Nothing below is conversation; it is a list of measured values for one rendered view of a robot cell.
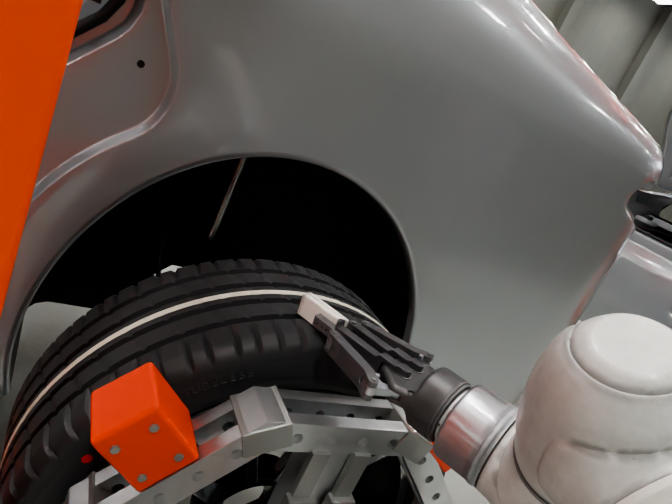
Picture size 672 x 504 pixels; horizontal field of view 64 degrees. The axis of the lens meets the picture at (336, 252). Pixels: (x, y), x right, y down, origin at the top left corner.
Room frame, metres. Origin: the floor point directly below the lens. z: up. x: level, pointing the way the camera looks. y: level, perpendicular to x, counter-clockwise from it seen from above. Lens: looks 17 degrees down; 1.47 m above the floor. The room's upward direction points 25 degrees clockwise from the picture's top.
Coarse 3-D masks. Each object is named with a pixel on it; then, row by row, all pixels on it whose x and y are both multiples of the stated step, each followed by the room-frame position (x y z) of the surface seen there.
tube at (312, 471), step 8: (312, 456) 0.52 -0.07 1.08; (320, 456) 0.53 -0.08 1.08; (328, 456) 0.53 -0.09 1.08; (304, 464) 0.53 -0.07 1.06; (312, 464) 0.52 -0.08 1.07; (320, 464) 0.53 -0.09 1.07; (304, 472) 0.52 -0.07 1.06; (312, 472) 0.53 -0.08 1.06; (320, 472) 0.53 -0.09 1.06; (296, 480) 0.53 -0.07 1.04; (304, 480) 0.52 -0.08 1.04; (312, 480) 0.53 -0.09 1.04; (296, 488) 0.52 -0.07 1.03; (304, 488) 0.53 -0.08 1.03; (312, 488) 0.53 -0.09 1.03; (288, 496) 0.52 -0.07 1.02; (296, 496) 0.53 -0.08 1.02; (304, 496) 0.53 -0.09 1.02; (312, 496) 0.54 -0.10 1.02
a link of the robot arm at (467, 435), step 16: (464, 400) 0.49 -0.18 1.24; (480, 400) 0.49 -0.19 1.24; (496, 400) 0.50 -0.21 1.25; (448, 416) 0.48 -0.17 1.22; (464, 416) 0.48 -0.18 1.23; (480, 416) 0.48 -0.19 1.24; (496, 416) 0.48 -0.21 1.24; (512, 416) 0.48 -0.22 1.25; (448, 432) 0.47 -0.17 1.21; (464, 432) 0.47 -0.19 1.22; (480, 432) 0.46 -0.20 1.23; (496, 432) 0.46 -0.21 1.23; (448, 448) 0.47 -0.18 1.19; (464, 448) 0.46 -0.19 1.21; (480, 448) 0.46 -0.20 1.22; (448, 464) 0.48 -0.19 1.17; (464, 464) 0.46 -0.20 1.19; (480, 464) 0.45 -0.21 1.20
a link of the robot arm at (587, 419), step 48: (576, 336) 0.35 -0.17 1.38; (624, 336) 0.34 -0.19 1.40; (528, 384) 0.38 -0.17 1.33; (576, 384) 0.32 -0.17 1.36; (624, 384) 0.31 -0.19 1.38; (528, 432) 0.37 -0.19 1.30; (576, 432) 0.32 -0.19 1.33; (624, 432) 0.30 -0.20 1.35; (528, 480) 0.39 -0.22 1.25; (576, 480) 0.32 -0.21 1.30; (624, 480) 0.30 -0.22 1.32
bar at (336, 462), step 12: (300, 456) 0.57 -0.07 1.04; (336, 456) 0.55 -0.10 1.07; (348, 456) 0.56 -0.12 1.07; (288, 468) 0.57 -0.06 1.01; (300, 468) 0.56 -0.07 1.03; (324, 468) 0.55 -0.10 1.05; (336, 468) 0.56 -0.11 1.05; (288, 480) 0.57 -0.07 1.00; (324, 480) 0.55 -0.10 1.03; (276, 492) 0.57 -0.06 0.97; (288, 492) 0.56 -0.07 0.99; (312, 492) 0.55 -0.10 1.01; (324, 492) 0.56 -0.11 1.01
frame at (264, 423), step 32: (224, 416) 0.51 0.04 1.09; (256, 416) 0.50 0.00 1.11; (288, 416) 0.51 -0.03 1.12; (320, 416) 0.54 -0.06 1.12; (352, 416) 0.60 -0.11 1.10; (384, 416) 0.62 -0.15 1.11; (224, 448) 0.47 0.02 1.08; (256, 448) 0.49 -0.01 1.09; (288, 448) 0.51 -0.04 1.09; (320, 448) 0.53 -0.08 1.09; (352, 448) 0.56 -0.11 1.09; (384, 448) 0.58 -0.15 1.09; (416, 448) 0.60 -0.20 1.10; (96, 480) 0.46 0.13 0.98; (160, 480) 0.45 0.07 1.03; (192, 480) 0.46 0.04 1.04; (416, 480) 0.62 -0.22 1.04
